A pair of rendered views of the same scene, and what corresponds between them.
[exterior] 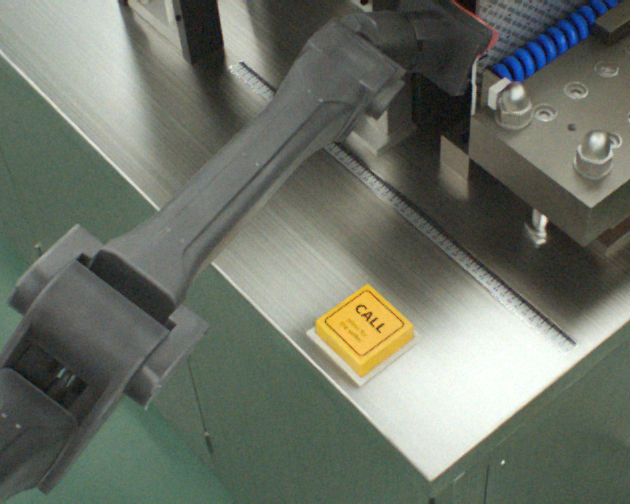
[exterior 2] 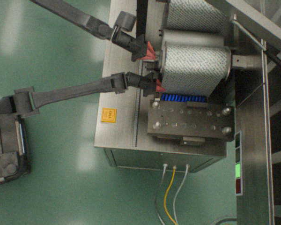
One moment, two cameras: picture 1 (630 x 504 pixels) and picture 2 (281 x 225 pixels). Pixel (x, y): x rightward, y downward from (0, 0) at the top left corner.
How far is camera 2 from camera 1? 0.75 m
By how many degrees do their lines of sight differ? 25
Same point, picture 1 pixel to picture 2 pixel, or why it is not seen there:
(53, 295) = (16, 95)
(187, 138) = (120, 56)
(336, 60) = (113, 81)
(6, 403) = (1, 104)
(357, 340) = (104, 116)
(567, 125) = (161, 115)
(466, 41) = (149, 90)
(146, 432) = not seen: hidden behind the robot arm
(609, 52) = (184, 108)
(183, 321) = (35, 111)
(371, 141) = not seen: hidden behind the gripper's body
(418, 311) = (120, 119)
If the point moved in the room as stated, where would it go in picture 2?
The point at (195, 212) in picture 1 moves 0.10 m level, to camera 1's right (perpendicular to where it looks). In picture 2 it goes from (53, 95) to (72, 112)
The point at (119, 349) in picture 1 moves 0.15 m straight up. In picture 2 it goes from (19, 109) to (3, 95)
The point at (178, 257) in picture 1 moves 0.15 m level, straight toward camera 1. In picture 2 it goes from (42, 101) to (18, 135)
